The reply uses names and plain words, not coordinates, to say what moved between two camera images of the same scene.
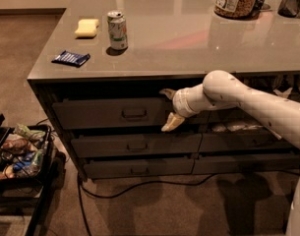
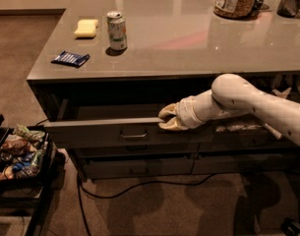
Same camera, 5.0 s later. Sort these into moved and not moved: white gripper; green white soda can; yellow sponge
Moved: white gripper
Not moved: yellow sponge; green white soda can
